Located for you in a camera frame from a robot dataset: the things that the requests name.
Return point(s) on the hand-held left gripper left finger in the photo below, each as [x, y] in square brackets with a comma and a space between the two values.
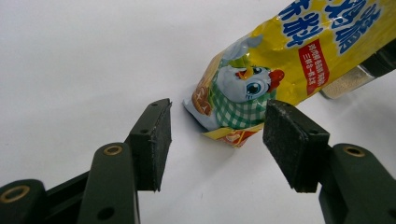
[152, 146]

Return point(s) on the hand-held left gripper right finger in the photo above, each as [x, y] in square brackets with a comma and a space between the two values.
[292, 146]

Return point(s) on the clear jar with black lid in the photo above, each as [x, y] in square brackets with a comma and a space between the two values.
[345, 84]

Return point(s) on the yellow seasoning pouch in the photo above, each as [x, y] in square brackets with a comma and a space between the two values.
[280, 62]

